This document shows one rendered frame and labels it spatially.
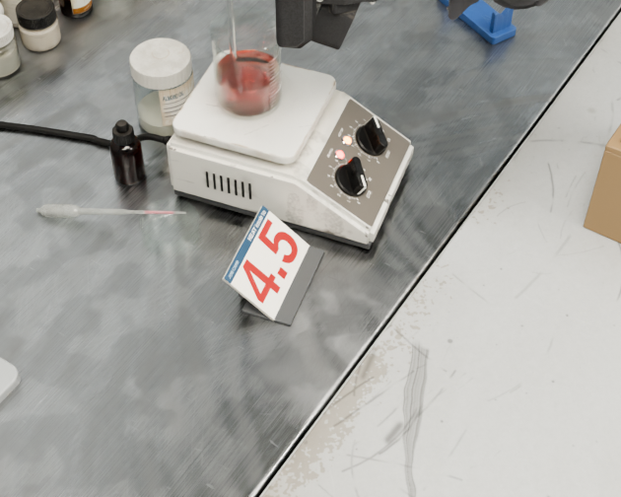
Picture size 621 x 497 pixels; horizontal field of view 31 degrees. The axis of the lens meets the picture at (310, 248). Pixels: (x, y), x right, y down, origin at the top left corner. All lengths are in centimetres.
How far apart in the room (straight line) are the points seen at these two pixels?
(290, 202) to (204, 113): 11
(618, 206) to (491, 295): 14
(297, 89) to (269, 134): 7
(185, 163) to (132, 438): 26
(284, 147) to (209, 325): 17
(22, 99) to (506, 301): 54
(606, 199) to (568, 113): 17
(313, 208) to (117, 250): 18
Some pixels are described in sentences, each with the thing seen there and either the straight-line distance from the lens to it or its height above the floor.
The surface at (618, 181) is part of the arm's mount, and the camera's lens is 102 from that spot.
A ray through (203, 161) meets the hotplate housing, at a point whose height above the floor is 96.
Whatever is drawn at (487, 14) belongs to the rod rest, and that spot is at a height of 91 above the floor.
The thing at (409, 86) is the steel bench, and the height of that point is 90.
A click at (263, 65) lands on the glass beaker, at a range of 97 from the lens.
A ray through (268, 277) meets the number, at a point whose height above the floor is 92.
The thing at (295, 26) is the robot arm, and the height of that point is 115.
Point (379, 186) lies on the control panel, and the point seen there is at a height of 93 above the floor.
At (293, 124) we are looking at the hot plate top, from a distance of 101.
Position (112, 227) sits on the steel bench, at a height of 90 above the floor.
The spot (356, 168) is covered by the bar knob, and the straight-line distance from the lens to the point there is 100.
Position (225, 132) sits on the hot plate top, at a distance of 100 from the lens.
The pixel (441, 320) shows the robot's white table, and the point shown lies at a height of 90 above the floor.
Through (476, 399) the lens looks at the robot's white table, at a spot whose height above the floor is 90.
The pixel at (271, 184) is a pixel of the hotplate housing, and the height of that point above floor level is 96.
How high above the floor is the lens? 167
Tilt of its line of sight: 49 degrees down
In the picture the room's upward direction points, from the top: 1 degrees clockwise
